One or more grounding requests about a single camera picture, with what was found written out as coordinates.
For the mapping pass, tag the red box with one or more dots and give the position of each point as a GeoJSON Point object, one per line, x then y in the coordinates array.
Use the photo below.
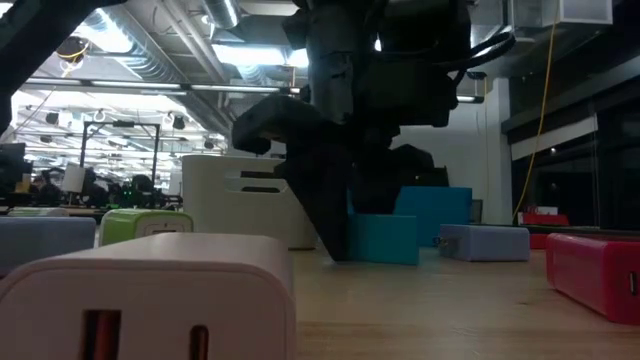
{"type": "Point", "coordinates": [545, 219]}

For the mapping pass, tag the teal plastic bin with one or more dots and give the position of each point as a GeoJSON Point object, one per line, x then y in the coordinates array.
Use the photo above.
{"type": "Point", "coordinates": [435, 215]}

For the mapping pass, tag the background wooden table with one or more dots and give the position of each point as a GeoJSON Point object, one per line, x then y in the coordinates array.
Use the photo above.
{"type": "Point", "coordinates": [82, 212]}

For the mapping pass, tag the pale blue wall charger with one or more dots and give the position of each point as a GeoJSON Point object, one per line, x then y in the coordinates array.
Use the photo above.
{"type": "Point", "coordinates": [45, 242]}
{"type": "Point", "coordinates": [490, 242]}

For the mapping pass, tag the green wall charger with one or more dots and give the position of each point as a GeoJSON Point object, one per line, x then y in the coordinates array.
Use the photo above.
{"type": "Point", "coordinates": [130, 222]}

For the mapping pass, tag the person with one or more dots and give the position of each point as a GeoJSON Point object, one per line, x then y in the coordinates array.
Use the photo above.
{"type": "Point", "coordinates": [46, 190]}
{"type": "Point", "coordinates": [94, 187]}

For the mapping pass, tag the black gantry frame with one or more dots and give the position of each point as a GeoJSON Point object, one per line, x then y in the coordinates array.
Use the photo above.
{"type": "Point", "coordinates": [120, 124]}

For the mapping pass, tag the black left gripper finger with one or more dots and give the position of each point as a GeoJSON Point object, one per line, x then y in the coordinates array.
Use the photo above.
{"type": "Point", "coordinates": [390, 180]}
{"type": "Point", "coordinates": [320, 200]}

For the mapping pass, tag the white plastic bin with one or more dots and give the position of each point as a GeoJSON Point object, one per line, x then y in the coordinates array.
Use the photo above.
{"type": "Point", "coordinates": [235, 220]}

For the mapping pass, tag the white box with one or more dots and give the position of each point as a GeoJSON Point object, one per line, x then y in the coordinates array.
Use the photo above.
{"type": "Point", "coordinates": [547, 210]}

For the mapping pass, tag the pink wall charger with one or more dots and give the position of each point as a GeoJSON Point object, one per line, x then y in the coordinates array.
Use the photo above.
{"type": "Point", "coordinates": [150, 285]}

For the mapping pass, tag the teal wall charger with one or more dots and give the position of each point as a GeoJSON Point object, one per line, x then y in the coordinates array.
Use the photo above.
{"type": "Point", "coordinates": [382, 240]}

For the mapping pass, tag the long ceiling light strip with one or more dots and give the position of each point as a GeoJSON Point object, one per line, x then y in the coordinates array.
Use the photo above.
{"type": "Point", "coordinates": [135, 84]}

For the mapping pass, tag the silver air duct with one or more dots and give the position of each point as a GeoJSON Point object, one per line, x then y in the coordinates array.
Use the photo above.
{"type": "Point", "coordinates": [222, 12]}

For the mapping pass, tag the red wall charger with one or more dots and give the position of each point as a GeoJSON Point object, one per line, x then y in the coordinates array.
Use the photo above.
{"type": "Point", "coordinates": [590, 275]}

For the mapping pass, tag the white sign board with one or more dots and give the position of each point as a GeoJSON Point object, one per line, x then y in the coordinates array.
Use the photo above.
{"type": "Point", "coordinates": [73, 179]}

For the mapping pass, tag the black monitor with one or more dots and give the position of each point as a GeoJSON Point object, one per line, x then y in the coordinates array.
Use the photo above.
{"type": "Point", "coordinates": [11, 167]}

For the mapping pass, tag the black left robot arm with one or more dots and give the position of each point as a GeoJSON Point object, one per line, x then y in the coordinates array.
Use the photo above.
{"type": "Point", "coordinates": [30, 30]}

